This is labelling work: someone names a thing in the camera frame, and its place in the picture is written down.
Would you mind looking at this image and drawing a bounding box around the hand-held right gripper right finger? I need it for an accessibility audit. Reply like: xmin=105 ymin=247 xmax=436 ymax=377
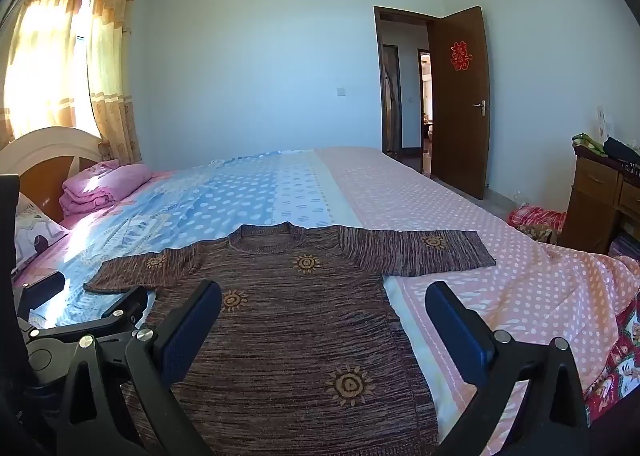
xmin=425 ymin=281 xmax=591 ymax=456

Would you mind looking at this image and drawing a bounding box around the pink folded blanket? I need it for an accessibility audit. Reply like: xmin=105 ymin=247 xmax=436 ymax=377
xmin=60 ymin=160 xmax=153 ymax=218

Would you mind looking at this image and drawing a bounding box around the brown wooden door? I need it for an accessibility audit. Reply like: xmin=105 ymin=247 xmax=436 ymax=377
xmin=430 ymin=6 xmax=492 ymax=201

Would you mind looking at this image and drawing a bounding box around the red printed blanket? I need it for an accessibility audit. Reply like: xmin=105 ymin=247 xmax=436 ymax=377
xmin=582 ymin=293 xmax=640 ymax=428

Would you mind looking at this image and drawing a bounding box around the yellow patterned curtain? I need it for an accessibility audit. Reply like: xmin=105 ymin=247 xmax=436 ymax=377
xmin=0 ymin=0 xmax=98 ymax=152
xmin=87 ymin=0 xmax=144 ymax=165

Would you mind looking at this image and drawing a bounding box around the brown wooden dresser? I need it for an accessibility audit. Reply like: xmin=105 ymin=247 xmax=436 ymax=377
xmin=559 ymin=142 xmax=640 ymax=257

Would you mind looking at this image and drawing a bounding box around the red paper door decoration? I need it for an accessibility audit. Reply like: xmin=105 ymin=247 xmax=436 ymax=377
xmin=450 ymin=40 xmax=471 ymax=72

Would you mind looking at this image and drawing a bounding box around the white patterned pillow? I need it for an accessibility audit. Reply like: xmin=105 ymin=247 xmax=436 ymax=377
xmin=12 ymin=193 xmax=71 ymax=278

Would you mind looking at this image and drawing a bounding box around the brown knitted sweater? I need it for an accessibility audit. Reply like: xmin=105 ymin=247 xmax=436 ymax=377
xmin=84 ymin=222 xmax=497 ymax=456

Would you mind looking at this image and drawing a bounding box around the black cloth item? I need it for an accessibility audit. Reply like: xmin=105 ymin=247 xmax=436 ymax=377
xmin=602 ymin=136 xmax=640 ymax=161

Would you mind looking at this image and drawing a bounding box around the red patterned cloth bundle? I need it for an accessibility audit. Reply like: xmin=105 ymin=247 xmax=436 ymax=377
xmin=507 ymin=202 xmax=567 ymax=244

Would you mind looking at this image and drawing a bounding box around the green item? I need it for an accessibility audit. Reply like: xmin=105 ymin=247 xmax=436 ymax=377
xmin=572 ymin=133 xmax=608 ymax=157

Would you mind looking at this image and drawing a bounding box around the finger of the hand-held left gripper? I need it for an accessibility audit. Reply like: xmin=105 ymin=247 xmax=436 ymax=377
xmin=30 ymin=286 xmax=150 ymax=343
xmin=19 ymin=272 xmax=66 ymax=312

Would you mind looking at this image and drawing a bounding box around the brown door frame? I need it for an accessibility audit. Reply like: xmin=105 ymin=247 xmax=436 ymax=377
xmin=373 ymin=6 xmax=437 ymax=158

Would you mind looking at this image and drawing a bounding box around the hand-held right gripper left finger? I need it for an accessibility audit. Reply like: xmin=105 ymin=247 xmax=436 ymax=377
xmin=50 ymin=280 xmax=222 ymax=456

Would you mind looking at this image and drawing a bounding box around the bed with dotted sheet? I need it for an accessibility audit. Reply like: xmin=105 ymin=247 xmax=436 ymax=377
xmin=10 ymin=146 xmax=640 ymax=456

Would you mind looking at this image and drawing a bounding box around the white wooden headboard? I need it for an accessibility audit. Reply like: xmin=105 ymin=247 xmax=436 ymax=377
xmin=0 ymin=126 xmax=106 ymax=224

